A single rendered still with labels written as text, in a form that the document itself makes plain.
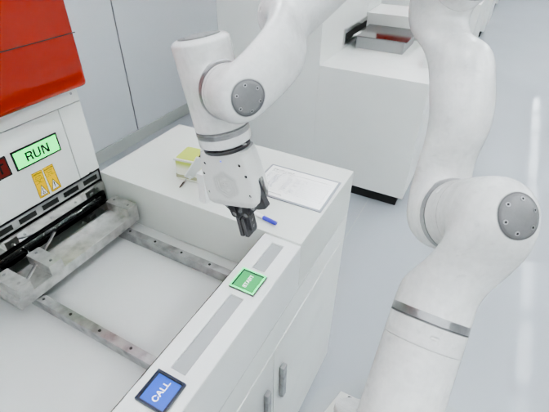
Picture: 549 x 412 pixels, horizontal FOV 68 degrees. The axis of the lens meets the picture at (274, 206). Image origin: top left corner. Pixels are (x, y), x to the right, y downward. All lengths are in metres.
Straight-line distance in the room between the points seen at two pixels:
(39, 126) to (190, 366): 0.66
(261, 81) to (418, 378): 0.47
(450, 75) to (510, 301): 1.78
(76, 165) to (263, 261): 0.58
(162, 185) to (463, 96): 0.76
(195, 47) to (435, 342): 0.53
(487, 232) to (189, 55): 0.46
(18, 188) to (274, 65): 0.74
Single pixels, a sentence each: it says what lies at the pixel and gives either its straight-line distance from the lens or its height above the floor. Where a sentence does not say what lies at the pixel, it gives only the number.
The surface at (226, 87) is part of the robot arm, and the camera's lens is 0.52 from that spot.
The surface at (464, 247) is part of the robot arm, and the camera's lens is 0.62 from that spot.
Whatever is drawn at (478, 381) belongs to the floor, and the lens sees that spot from 2.00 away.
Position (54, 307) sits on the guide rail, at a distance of 1.04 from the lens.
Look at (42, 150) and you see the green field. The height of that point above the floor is 1.10.
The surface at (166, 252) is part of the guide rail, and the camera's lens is 1.10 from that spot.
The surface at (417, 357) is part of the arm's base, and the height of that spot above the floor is 1.05.
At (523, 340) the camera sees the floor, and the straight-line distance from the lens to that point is 2.23.
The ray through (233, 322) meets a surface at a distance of 0.77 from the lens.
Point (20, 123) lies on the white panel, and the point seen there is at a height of 1.17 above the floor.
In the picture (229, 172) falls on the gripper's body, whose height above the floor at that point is 1.23.
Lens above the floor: 1.57
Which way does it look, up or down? 37 degrees down
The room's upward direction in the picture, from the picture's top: 1 degrees clockwise
